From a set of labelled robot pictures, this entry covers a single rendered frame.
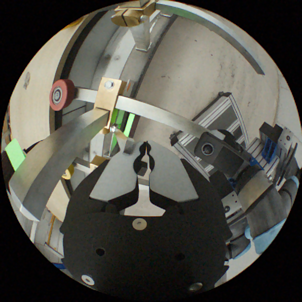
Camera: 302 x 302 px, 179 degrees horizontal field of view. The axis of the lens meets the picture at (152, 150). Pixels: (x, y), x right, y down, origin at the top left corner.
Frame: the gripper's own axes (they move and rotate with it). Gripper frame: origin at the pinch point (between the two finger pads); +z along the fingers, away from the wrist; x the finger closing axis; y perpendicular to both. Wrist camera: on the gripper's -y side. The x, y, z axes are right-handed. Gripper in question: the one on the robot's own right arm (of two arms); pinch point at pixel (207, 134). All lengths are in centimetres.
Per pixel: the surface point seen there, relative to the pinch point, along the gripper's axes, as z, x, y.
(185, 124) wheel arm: -3.8, 0.3, -9.8
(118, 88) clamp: -5.1, 3.1, -26.4
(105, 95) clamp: -5.1, 0.9, -28.8
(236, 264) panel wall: -131, -163, 260
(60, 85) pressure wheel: -9.0, 2.5, -40.8
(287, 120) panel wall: 46, 125, 225
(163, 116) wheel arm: -3.9, 0.0, -15.1
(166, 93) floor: 82, 8, -6
